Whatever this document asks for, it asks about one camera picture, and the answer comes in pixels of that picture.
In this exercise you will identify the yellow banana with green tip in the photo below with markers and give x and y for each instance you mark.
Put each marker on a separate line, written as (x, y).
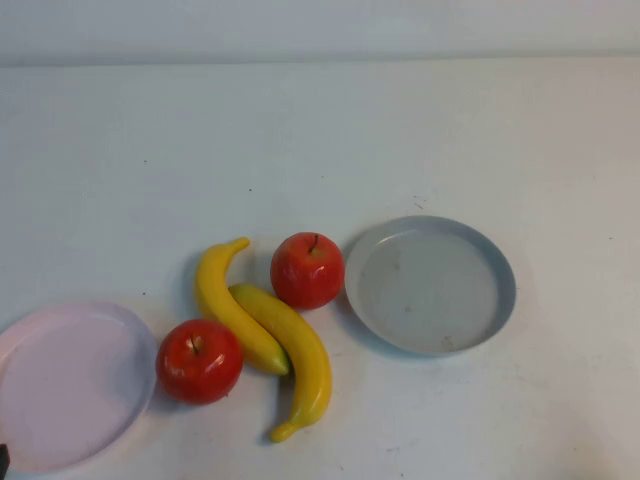
(217, 295)

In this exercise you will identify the red apple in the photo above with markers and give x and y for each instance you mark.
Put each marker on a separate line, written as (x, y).
(200, 370)
(307, 280)

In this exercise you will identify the grey-blue round plate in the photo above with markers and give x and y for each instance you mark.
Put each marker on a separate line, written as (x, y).
(430, 290)

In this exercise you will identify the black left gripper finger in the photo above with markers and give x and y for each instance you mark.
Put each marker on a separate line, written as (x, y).
(4, 457)

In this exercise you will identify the pink round plate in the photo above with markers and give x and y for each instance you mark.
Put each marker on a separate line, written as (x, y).
(70, 385)

